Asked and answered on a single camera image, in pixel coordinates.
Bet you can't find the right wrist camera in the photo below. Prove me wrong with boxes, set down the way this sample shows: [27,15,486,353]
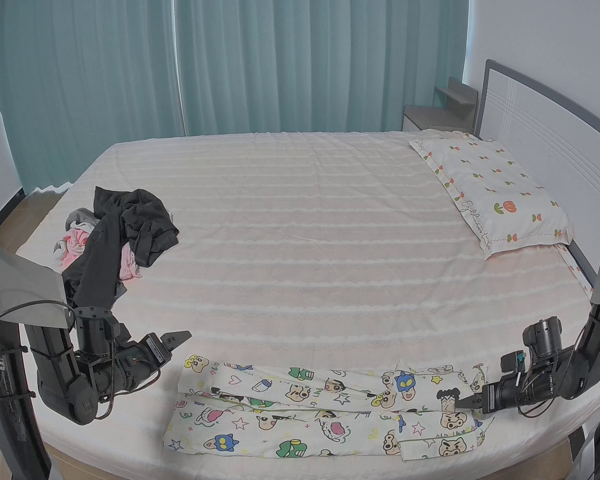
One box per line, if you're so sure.
[500,350,529,375]

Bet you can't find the grey bedside table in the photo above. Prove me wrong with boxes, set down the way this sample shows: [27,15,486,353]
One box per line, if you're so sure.
[402,77,480,133]

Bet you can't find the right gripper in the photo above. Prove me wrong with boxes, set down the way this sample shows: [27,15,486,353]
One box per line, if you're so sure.
[452,379,527,415]

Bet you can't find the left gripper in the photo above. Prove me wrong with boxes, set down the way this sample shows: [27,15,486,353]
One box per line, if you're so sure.
[114,330,192,390]

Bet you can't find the blue-green curtain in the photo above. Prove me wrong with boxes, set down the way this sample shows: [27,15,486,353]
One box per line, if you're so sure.
[175,0,472,135]
[0,0,187,194]

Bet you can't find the pile of clothes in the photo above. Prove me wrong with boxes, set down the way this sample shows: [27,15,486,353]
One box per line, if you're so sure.
[52,185,181,310]

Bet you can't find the white printed pillow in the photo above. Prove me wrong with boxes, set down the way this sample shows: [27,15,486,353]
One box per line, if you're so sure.
[409,130,576,261]

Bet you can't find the white printed pyjama top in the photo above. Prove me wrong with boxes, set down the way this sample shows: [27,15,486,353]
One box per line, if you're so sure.
[162,353,488,462]

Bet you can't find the bed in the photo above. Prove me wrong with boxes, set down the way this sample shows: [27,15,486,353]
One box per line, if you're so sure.
[12,59,600,479]

